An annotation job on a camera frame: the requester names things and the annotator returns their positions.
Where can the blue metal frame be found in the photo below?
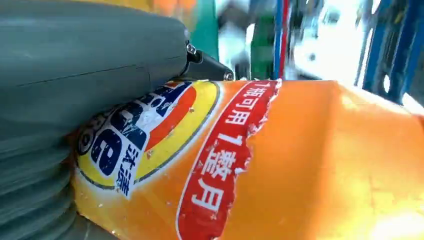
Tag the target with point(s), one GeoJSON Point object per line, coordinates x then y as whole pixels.
{"type": "Point", "coordinates": [397, 49]}

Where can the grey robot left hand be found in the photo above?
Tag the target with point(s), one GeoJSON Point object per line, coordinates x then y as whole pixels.
{"type": "Point", "coordinates": [82, 59]}

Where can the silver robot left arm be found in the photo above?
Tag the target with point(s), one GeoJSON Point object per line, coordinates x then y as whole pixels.
{"type": "Point", "coordinates": [33, 192]}

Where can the orange drink bottle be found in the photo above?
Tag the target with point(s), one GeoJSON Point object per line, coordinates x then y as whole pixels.
{"type": "Point", "coordinates": [298, 165]}

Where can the green table mat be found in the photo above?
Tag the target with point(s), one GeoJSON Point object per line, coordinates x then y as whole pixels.
{"type": "Point", "coordinates": [205, 30]}

